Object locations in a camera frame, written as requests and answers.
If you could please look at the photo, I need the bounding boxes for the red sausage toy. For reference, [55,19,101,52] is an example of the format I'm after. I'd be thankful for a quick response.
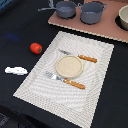
[30,43,42,54]

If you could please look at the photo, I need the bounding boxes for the white fish toy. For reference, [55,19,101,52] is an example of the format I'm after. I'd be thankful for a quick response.
[5,67,28,75]

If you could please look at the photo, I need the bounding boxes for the grey saucepan with handle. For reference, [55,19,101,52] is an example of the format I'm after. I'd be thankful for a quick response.
[37,0,78,19]

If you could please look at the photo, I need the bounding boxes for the pink stove board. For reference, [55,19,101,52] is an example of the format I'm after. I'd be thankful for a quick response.
[48,0,128,43]

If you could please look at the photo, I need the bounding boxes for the beige round plate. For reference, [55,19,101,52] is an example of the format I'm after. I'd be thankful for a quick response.
[56,55,83,78]

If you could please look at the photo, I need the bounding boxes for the white woven placemat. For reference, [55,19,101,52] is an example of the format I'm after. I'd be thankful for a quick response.
[14,31,114,128]

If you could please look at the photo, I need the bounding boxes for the beige bowl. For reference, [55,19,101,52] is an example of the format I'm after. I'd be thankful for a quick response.
[119,5,128,30]

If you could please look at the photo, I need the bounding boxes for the fork with wooden handle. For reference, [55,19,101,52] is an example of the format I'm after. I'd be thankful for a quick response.
[45,72,85,89]

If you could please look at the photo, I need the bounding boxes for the knife with wooden handle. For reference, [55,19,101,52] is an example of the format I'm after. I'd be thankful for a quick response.
[58,49,97,63]

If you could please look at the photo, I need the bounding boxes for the grey pot with handles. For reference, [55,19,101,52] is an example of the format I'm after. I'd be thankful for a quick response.
[78,1,107,24]

